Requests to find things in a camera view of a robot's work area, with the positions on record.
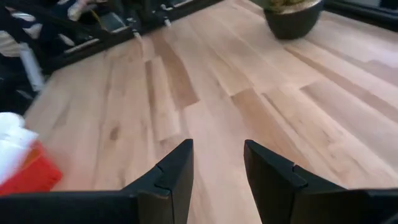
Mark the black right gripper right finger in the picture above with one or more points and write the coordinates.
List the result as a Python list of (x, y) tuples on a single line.
[(311, 205)]

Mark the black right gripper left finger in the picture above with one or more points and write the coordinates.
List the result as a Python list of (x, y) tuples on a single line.
[(93, 208)]

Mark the white plastic pill bottle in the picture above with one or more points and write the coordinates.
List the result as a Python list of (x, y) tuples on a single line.
[(14, 149)]

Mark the red plastic basket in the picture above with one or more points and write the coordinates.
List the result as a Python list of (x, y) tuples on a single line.
[(34, 179)]

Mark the succulent plant in dark pot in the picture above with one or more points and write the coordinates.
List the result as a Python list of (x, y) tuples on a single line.
[(292, 23)]

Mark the silver aluminium bracket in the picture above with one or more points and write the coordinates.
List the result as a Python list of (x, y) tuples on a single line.
[(31, 67)]

